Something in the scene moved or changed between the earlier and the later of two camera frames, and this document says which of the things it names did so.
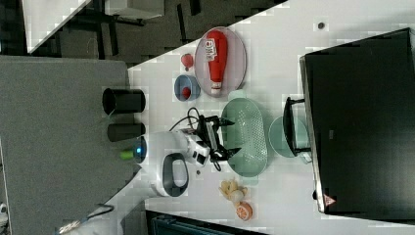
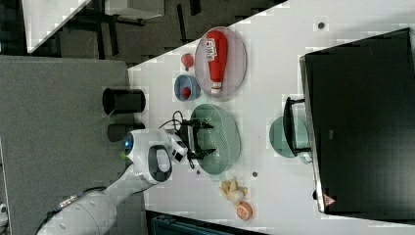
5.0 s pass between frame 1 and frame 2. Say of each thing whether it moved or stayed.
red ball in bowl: stayed
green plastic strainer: moved
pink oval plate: stayed
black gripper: moved
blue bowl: stayed
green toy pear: stayed
